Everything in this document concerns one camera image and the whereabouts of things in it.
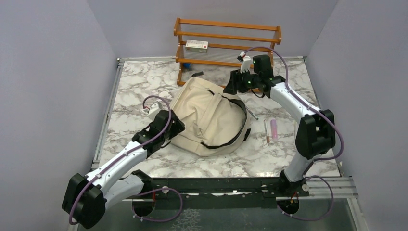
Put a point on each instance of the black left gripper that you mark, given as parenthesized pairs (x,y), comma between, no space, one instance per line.
(178,126)

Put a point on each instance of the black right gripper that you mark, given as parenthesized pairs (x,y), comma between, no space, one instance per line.
(235,83)

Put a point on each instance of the cream canvas backpack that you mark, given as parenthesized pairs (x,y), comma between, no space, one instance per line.
(216,123)

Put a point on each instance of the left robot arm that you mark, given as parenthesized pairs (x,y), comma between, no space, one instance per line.
(89,196)

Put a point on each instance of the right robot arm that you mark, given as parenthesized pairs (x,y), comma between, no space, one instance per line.
(315,134)

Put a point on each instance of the green marker pen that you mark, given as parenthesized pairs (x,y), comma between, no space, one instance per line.
(253,115)

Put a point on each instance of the orange wooden shelf rack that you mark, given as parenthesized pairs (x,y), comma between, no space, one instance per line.
(225,42)

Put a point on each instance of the white pen brown cap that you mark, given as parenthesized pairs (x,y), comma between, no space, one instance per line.
(267,132)

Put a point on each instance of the grey green small box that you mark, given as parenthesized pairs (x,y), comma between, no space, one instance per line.
(196,46)

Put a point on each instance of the pink highlighter pen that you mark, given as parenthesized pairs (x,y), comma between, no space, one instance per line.
(274,130)

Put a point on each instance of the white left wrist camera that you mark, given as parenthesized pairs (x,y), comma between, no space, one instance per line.
(155,108)

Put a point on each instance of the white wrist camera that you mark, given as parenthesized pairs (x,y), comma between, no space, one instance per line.
(246,62)
(155,108)

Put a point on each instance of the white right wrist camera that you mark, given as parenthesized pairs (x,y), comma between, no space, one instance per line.
(246,62)

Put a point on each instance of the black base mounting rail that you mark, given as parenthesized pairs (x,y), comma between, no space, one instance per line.
(218,193)

